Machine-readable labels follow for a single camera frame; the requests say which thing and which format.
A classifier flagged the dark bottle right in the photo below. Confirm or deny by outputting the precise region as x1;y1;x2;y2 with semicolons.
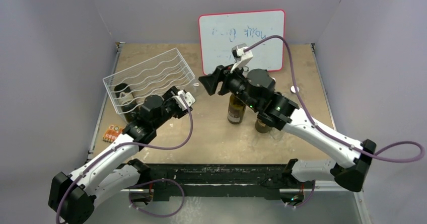
254;118;272;133

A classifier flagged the clear bottle far right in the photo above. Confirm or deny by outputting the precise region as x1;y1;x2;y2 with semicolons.
290;86;300;94

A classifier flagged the dark bottle white label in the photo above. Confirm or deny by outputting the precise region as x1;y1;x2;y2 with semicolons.
114;83;138;123

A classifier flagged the white wire wine rack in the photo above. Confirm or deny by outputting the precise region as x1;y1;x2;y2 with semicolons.
103;48;200;123

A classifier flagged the clear bottle right front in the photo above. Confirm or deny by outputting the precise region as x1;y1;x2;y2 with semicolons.
269;128;285;141

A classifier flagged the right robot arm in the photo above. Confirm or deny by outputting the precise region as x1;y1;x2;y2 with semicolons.
198;65;377;192

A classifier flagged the dark bottle brown label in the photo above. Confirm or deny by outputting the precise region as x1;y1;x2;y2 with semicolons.
227;94;246;124

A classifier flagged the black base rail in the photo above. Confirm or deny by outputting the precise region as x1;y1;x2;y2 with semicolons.
126;159;315;205

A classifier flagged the clear bottle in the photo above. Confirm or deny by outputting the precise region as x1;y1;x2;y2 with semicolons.
290;86;300;94
269;128;285;141

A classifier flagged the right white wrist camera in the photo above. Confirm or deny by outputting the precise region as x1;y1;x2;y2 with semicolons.
230;44;253;73

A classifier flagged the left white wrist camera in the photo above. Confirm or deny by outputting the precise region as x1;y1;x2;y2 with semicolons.
174;90;196;111

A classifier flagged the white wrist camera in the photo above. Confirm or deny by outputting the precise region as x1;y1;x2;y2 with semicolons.
174;90;196;111
230;44;253;73

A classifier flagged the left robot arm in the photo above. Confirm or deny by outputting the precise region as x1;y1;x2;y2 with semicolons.
48;86;196;223

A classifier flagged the red framed whiteboard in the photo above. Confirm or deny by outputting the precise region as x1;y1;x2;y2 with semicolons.
198;9;286;74

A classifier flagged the orange card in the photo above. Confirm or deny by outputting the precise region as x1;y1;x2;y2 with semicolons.
102;125;123;143

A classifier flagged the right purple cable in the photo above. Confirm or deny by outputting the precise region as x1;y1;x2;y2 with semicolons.
245;35;426;164

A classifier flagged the purple cable loop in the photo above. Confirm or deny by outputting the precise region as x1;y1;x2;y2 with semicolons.
128;177;186;218

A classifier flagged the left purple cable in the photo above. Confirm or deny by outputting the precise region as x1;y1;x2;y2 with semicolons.
55;96;194;224

